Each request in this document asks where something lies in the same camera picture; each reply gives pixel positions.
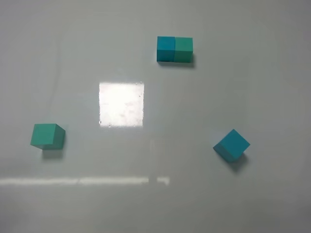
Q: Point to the blue template cube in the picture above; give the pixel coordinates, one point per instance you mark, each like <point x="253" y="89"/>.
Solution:
<point x="165" y="50"/>

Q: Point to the green template cube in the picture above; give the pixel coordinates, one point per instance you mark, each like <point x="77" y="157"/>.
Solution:
<point x="183" y="49"/>

